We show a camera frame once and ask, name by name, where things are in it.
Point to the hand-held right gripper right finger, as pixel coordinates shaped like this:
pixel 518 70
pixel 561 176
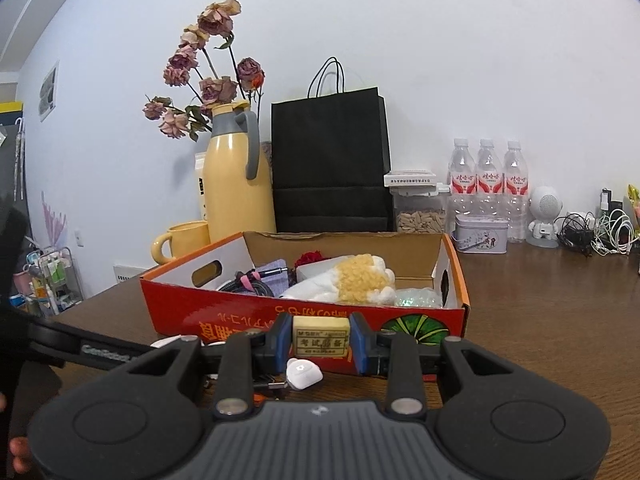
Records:
pixel 357 337

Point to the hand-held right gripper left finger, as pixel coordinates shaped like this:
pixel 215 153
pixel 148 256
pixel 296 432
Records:
pixel 284 337

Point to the beige eraser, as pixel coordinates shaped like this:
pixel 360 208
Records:
pixel 320 337

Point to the orange and white cardboard box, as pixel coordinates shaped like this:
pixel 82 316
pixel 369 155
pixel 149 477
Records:
pixel 240 320

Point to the person's left hand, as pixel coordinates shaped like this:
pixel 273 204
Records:
pixel 20 452

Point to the yellow and white plush toy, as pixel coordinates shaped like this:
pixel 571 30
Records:
pixel 360 280

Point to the white rounded object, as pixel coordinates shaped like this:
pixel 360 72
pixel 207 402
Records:
pixel 165 343

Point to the purple cloth pouch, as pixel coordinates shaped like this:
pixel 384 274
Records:
pixel 272 270

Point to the red fuzzy item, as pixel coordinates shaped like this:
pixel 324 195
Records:
pixel 310 258

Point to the clear seed container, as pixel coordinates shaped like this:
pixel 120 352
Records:
pixel 420 220

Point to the yellow mug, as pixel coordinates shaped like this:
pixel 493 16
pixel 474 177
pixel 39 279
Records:
pixel 187 242

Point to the yellow thermos jug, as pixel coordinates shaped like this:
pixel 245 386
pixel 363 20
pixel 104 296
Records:
pixel 235 195

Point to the printed tin box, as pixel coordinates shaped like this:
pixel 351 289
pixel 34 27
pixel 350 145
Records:
pixel 480 235

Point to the white carton black print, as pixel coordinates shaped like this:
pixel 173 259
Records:
pixel 199 195

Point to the white flat box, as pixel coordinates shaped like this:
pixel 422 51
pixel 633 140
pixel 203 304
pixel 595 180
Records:
pixel 407 178

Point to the brown fuzzy object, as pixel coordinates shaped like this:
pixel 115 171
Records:
pixel 266 160

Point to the black paper bag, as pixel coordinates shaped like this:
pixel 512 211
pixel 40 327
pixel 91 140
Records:
pixel 330 160

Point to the dark grey board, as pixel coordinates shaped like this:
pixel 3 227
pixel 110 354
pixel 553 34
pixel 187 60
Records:
pixel 7 160

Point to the white robot-shaped speaker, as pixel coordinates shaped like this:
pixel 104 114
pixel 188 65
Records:
pixel 545 205

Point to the yellow and blue sign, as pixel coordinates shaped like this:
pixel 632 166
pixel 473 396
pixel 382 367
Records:
pixel 11 112

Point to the dried rose bouquet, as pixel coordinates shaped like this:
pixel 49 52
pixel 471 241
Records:
pixel 217 90

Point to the white charger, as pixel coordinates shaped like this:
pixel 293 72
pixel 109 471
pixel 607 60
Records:
pixel 586 215

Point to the small black spray bottle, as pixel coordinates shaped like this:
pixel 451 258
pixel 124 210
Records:
pixel 606 200

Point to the yellow packet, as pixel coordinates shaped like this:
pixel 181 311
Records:
pixel 634 205

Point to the white wall outlet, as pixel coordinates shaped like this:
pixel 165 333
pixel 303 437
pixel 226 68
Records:
pixel 78 236

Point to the purple wall sticker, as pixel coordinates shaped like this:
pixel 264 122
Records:
pixel 52 220

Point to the framed wall picture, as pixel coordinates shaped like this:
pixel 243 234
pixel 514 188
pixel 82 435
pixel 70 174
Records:
pixel 49 90

